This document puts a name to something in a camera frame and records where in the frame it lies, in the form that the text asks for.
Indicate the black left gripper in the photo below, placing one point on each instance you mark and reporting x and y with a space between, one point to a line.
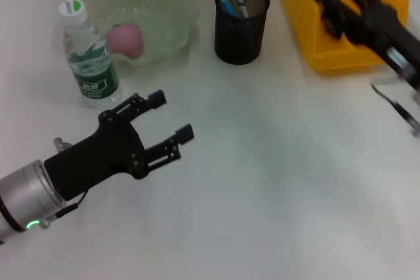
98 158

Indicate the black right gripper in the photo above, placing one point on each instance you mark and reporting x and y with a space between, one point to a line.
390 34

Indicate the green plastic wrapper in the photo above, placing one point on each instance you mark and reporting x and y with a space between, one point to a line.
331 26

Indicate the pink peach toy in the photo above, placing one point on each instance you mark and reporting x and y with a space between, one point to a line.
126 40

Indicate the water bottle green label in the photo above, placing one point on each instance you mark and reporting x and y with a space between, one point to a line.
93 73

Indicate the blue scissors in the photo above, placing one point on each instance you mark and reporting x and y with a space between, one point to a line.
226 3

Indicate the green translucent fruit plate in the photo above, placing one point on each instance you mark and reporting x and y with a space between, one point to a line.
164 21

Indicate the black mesh pen holder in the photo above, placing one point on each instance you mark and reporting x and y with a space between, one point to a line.
239 40

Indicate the yellow plastic bin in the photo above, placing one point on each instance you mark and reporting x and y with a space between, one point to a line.
302 14

